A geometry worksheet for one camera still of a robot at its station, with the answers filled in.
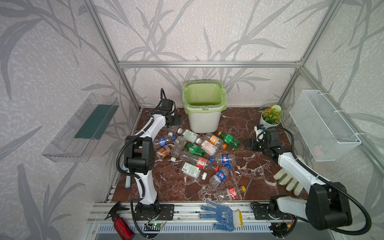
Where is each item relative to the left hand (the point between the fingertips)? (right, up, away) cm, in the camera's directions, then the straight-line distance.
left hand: (176, 115), depth 97 cm
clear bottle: (+2, -22, -6) cm, 23 cm away
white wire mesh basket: (+70, -10, -34) cm, 78 cm away
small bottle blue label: (-8, -17, -2) cm, 19 cm away
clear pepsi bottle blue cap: (+27, -34, -16) cm, 46 cm away
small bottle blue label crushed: (+30, -26, -10) cm, 41 cm away
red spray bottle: (-20, -52, -30) cm, 63 cm away
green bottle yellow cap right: (+35, -16, 0) cm, 39 cm away
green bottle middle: (+13, -22, -2) cm, 25 cm away
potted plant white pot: (+61, -1, -3) cm, 61 cm away
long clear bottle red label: (+15, -27, -12) cm, 33 cm away
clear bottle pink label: (+21, -20, -3) cm, 29 cm away
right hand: (+46, -13, -8) cm, 49 cm away
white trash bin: (+18, -5, +2) cm, 19 cm away
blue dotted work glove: (+31, -51, -25) cm, 65 cm away
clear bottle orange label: (+26, -16, -1) cm, 31 cm away
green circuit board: (-7, -55, -25) cm, 61 cm away
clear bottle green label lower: (+11, -32, -12) cm, 36 cm away
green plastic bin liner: (+18, +14, +8) cm, 25 cm away
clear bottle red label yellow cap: (+31, -41, -22) cm, 56 cm away
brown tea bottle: (-6, -22, -6) cm, 24 cm away
